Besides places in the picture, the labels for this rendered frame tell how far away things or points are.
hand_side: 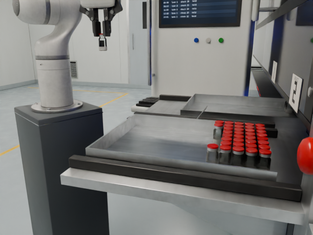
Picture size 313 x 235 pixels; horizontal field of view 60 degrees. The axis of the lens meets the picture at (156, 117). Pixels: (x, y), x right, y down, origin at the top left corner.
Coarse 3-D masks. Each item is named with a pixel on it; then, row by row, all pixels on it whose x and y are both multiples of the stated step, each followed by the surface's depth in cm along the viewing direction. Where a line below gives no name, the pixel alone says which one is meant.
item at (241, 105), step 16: (192, 96) 99; (208, 96) 102; (224, 96) 101; (240, 96) 99; (192, 112) 79; (208, 112) 78; (224, 112) 77; (240, 112) 90; (256, 112) 90; (272, 112) 90; (288, 128) 73; (304, 128) 72
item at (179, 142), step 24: (144, 120) 75; (168, 120) 73; (192, 120) 71; (216, 120) 69; (96, 144) 55; (120, 144) 63; (144, 144) 63; (168, 144) 63; (192, 144) 63; (216, 144) 63; (192, 168) 46; (216, 168) 45; (240, 168) 44
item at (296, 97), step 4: (296, 76) 50; (292, 80) 54; (296, 80) 50; (300, 80) 47; (292, 84) 54; (300, 84) 46; (292, 88) 53; (296, 88) 50; (300, 88) 46; (292, 92) 53; (296, 92) 49; (292, 96) 53; (296, 96) 49; (296, 100) 49; (292, 104) 52; (296, 104) 48; (296, 108) 48; (296, 112) 48
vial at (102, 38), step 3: (99, 36) 74; (102, 36) 73; (99, 39) 74; (102, 39) 73; (105, 39) 74; (99, 42) 74; (102, 42) 74; (105, 42) 74; (99, 45) 74; (102, 45) 74; (105, 45) 74; (99, 48) 74; (102, 48) 74; (105, 48) 74
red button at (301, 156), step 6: (306, 138) 29; (312, 138) 28; (300, 144) 29; (306, 144) 28; (312, 144) 28; (300, 150) 29; (306, 150) 28; (312, 150) 27; (300, 156) 29; (306, 156) 28; (312, 156) 27; (300, 162) 29; (306, 162) 28; (312, 162) 27; (300, 168) 29; (306, 168) 28; (312, 168) 28; (312, 174) 28
